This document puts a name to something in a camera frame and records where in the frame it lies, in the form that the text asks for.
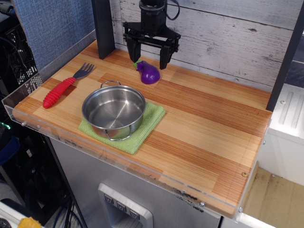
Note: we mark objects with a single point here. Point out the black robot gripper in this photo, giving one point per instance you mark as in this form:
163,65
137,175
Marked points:
153,31

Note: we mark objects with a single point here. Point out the purple toy eggplant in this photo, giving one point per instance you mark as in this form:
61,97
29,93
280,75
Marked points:
149,73

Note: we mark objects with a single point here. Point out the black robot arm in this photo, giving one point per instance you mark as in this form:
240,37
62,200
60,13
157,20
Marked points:
152,2

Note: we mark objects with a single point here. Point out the green folded cloth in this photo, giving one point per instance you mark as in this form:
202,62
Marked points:
151,117

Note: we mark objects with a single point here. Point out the blue fabric panel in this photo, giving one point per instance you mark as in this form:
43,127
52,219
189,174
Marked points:
56,30

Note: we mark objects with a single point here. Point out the clear acrylic table guard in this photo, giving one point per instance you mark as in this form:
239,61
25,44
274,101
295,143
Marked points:
204,148

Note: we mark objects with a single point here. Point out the black plastic crate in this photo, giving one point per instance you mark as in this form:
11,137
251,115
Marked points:
19,56

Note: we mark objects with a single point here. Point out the stainless steel cabinet with dispenser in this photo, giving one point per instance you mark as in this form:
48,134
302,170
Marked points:
84,173

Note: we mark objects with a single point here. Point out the white appliance top right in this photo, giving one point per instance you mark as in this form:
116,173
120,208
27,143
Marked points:
282,149

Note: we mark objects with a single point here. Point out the yellow object bottom left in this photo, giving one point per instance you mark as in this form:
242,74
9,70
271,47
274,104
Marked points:
29,223

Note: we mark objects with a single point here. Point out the black vertical post left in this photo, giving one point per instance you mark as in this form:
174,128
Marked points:
103,27

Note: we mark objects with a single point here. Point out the black vertical post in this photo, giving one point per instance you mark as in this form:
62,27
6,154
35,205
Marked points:
103,27
288,58

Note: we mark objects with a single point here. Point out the silver metal bowl with handles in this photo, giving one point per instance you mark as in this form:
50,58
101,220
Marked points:
114,111

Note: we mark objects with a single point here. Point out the red handled grey fork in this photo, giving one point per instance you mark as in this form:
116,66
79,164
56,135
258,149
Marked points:
52,97

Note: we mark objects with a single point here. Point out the black vertical post right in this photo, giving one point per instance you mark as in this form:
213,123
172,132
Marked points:
288,58

